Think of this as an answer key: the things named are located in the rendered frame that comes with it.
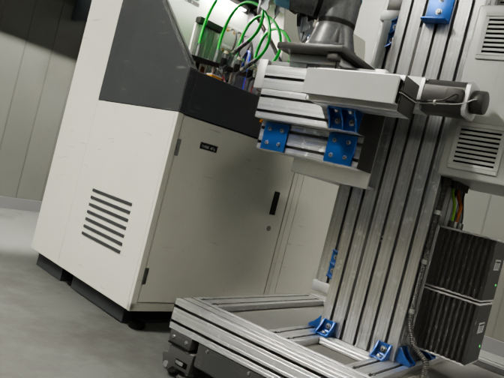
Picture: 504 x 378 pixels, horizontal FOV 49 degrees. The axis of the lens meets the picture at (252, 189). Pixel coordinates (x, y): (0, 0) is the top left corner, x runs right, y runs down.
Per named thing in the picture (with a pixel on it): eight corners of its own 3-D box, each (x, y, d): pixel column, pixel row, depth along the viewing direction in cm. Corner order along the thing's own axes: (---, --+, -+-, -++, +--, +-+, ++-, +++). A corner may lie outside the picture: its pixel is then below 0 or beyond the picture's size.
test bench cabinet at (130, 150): (123, 330, 194) (178, 111, 193) (52, 280, 235) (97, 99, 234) (259, 328, 244) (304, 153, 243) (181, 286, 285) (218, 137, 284)
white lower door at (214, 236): (137, 303, 196) (184, 115, 194) (133, 301, 197) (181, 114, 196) (262, 305, 241) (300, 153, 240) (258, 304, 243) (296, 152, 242)
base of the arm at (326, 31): (361, 65, 167) (369, 33, 167) (337, 48, 155) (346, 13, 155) (319, 61, 176) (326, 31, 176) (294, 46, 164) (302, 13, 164)
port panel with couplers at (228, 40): (215, 78, 266) (231, 15, 265) (211, 78, 268) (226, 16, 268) (235, 86, 275) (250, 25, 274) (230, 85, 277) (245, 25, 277)
